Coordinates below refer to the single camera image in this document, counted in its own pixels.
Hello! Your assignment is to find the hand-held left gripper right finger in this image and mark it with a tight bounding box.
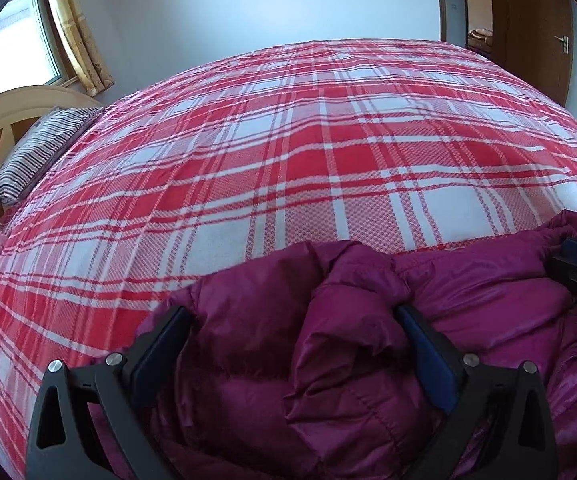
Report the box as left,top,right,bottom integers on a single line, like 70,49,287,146
395,304,558,480

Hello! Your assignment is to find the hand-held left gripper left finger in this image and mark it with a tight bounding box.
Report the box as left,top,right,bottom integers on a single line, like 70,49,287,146
26,305,194,480

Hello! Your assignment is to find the purple down jacket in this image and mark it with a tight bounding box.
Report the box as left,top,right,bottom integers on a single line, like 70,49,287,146
88,210,577,480

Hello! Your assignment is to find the brown wooden door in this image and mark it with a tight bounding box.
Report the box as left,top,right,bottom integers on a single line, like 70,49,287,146
488,0,574,106

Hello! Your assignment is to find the bed with red plaid sheet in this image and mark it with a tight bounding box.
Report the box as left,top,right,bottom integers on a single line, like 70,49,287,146
0,39,577,480

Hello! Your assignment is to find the brown sofa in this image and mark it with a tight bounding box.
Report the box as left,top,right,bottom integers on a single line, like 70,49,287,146
468,29,494,51

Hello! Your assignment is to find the striped pillow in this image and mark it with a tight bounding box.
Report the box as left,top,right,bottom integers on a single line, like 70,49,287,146
0,106,105,206

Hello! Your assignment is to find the narrow yellow curtain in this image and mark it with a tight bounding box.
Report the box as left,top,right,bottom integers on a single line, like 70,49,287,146
48,0,115,95

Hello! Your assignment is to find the window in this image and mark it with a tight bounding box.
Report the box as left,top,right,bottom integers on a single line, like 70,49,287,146
0,0,76,111

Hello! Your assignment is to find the brown door frame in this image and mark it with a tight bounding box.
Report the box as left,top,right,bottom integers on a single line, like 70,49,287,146
434,0,494,51

